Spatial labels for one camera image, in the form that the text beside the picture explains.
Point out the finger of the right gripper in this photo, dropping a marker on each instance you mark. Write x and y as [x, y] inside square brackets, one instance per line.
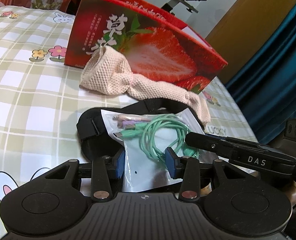
[211, 143]

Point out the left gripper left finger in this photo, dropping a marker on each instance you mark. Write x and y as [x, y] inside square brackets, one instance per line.
[106, 174]

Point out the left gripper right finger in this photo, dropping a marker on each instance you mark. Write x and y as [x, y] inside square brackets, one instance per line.
[194, 175]

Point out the teal curtain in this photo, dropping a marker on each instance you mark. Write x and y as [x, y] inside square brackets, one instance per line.
[265, 87]

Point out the green plaid bunny tablecloth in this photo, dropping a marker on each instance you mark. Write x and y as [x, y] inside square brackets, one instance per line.
[40, 97]

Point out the cream waffle cloth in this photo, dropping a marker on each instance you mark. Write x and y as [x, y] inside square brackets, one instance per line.
[109, 73]

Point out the red strawberry cardboard box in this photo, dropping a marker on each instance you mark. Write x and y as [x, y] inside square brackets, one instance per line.
[156, 44]

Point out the yellow wooden door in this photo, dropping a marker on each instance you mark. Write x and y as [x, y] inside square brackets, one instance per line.
[244, 29]

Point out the black strap band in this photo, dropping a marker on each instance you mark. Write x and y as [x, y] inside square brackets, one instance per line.
[94, 138]

